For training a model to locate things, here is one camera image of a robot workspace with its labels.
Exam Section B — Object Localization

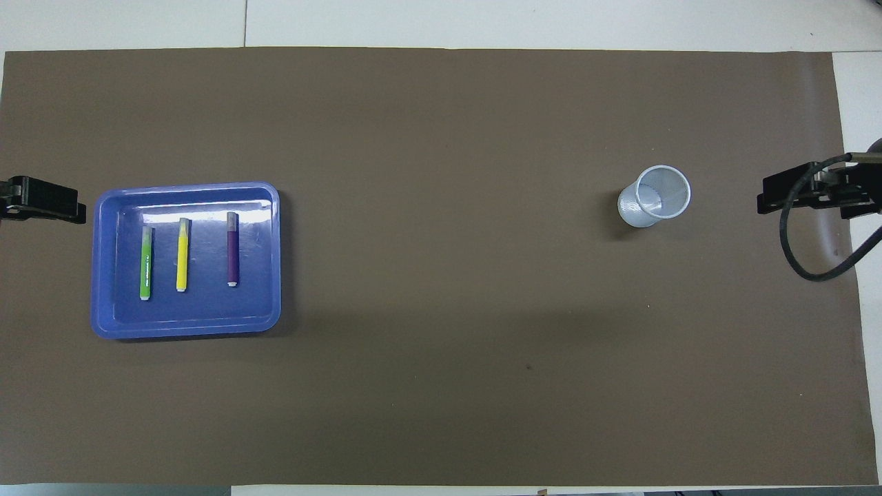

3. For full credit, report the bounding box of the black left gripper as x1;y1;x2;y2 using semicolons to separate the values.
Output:
0;176;87;225

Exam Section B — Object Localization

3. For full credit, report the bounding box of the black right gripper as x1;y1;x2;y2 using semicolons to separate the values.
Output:
757;163;872;220

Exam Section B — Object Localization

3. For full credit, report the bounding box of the green marker pen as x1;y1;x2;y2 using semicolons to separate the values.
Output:
140;226;154;301

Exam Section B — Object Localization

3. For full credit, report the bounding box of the yellow marker pen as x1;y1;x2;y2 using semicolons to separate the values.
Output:
176;218;191;293

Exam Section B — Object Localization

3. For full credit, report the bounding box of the purple marker pen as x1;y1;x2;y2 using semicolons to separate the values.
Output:
227;211;240;287

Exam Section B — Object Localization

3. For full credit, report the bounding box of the translucent plastic pen cup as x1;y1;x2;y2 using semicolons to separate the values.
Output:
618;165;692;229

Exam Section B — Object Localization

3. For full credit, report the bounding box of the blue plastic tray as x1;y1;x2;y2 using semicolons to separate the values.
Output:
91;181;282;340

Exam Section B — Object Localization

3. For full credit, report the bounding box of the brown table mat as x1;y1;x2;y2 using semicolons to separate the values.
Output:
0;47;879;487

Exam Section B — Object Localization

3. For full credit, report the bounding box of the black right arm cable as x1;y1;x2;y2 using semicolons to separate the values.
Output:
779;153;882;281

